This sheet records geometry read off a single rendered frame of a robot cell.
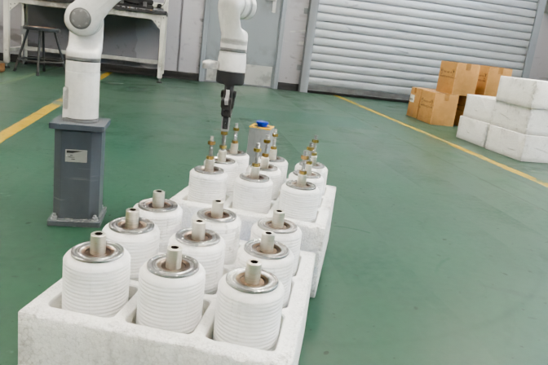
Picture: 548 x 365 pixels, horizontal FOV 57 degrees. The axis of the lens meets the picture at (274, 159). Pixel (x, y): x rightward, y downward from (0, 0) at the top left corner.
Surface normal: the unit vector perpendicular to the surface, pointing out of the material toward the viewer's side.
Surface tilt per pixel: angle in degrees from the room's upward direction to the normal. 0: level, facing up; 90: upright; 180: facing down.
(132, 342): 90
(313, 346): 0
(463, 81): 90
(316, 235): 90
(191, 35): 90
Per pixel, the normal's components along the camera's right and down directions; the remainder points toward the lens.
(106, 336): -0.16, 0.21
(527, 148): 0.23, 0.25
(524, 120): -0.97, -0.07
